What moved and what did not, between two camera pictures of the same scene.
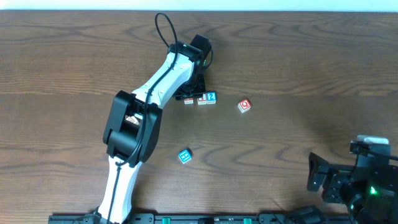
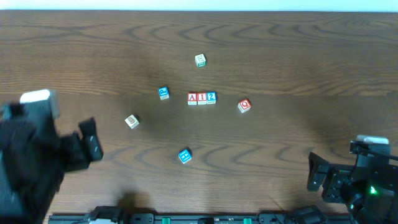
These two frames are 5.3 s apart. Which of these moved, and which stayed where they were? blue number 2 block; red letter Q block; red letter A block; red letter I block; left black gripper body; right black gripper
Moved: left black gripper body; red letter A block
Stayed: right black gripper; red letter I block; red letter Q block; blue number 2 block
